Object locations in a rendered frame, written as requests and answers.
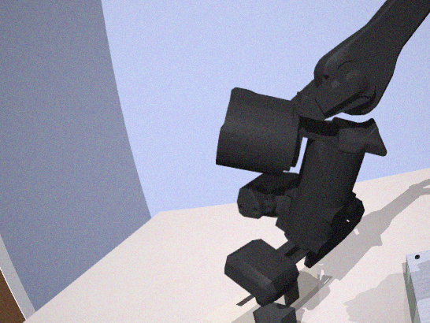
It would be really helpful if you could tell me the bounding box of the black two-prong plug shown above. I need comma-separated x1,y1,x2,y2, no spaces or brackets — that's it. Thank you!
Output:
254,303,297,323

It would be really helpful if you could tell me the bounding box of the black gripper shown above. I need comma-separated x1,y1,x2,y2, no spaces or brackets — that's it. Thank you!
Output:
224,174,365,306

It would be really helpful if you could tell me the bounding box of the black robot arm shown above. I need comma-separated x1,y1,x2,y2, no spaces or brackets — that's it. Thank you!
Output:
216,0,430,222

